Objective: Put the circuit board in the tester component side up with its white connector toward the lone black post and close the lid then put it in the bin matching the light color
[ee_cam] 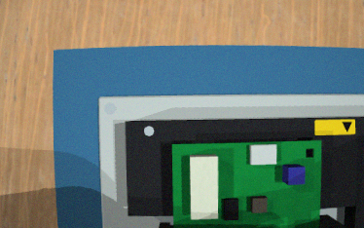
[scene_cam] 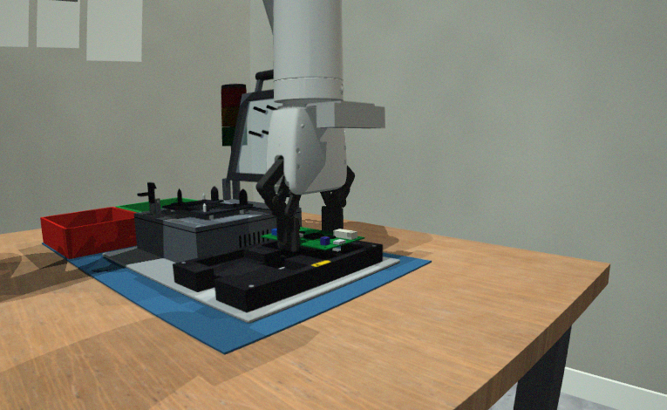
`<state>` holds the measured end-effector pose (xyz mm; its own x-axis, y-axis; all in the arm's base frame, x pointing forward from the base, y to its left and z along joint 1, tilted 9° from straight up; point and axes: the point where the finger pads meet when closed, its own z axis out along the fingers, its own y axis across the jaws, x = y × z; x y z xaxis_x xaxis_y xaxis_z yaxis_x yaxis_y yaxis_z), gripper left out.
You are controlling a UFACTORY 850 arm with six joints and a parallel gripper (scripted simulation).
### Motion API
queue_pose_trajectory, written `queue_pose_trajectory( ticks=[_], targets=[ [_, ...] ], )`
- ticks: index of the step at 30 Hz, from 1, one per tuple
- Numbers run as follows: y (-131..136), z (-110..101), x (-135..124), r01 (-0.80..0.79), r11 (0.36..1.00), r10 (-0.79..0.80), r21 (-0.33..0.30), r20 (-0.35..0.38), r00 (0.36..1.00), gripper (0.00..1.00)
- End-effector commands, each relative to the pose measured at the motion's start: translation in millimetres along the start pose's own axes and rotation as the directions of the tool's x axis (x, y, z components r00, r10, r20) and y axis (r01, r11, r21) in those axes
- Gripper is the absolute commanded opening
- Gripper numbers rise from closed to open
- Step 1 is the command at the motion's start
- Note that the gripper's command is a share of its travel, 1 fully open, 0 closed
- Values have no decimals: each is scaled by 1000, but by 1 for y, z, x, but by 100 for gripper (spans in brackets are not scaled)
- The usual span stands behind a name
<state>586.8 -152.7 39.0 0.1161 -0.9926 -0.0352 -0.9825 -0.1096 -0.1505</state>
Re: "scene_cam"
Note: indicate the red open-top bin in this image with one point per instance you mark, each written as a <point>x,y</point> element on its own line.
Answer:
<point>67,234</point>

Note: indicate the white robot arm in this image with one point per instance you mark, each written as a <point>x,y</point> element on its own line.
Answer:
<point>308,63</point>

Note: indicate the green circuit board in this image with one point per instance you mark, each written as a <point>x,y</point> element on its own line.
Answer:
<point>320,239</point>

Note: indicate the green bin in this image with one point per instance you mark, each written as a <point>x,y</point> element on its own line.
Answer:
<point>144,206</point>

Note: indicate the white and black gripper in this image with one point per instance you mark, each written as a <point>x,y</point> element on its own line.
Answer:
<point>313,159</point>

